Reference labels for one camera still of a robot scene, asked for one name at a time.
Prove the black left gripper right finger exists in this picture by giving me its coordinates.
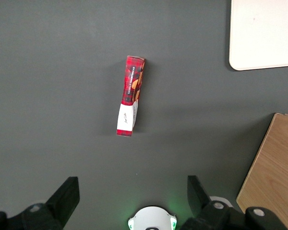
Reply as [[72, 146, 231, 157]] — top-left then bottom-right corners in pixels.
[[180, 175, 288, 230]]

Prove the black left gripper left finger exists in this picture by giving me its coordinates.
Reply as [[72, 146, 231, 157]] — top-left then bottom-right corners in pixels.
[[0, 176, 81, 230]]

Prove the red plaid cookie box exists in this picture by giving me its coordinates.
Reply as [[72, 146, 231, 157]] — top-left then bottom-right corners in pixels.
[[116, 56, 146, 138]]

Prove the white plastic tray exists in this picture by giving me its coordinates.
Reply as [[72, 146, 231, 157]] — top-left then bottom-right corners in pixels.
[[228, 0, 288, 71]]

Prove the white round robot flange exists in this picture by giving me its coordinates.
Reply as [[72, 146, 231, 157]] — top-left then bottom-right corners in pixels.
[[127, 205, 178, 230]]

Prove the light wooden board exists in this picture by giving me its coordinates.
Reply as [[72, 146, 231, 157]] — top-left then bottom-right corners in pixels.
[[236, 113, 288, 230]]

